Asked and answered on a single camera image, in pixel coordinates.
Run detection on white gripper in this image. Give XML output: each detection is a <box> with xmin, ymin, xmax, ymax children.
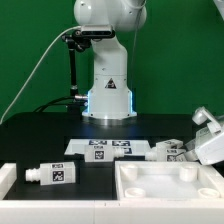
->
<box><xmin>185</xmin><ymin>107</ymin><xmax>224</xmax><ymax>165</ymax></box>

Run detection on white square table top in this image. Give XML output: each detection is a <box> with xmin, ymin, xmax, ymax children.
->
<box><xmin>115</xmin><ymin>161</ymin><xmax>224</xmax><ymax>200</ymax></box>

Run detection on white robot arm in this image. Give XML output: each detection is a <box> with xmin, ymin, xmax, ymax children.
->
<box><xmin>74</xmin><ymin>0</ymin><xmax>224</xmax><ymax>138</ymax></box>

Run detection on white marker sheet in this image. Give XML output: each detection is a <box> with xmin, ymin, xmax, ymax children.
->
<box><xmin>65</xmin><ymin>139</ymin><xmax>151</xmax><ymax>156</ymax></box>

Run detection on white U-shaped obstacle wall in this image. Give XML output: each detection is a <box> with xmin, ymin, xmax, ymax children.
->
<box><xmin>0</xmin><ymin>163</ymin><xmax>224</xmax><ymax>224</ymax></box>

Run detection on black camera stand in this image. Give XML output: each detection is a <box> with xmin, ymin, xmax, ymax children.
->
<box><xmin>62</xmin><ymin>33</ymin><xmax>83</xmax><ymax>114</ymax></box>

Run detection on black cables at base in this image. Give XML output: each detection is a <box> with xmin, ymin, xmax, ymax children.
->
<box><xmin>33</xmin><ymin>95</ymin><xmax>88</xmax><ymax>114</ymax></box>

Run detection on grey camera on stand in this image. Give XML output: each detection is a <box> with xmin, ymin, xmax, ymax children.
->
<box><xmin>80</xmin><ymin>25</ymin><xmax>115</xmax><ymax>39</ymax></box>

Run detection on white camera cable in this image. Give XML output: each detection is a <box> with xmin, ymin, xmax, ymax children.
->
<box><xmin>0</xmin><ymin>25</ymin><xmax>82</xmax><ymax>125</ymax></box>

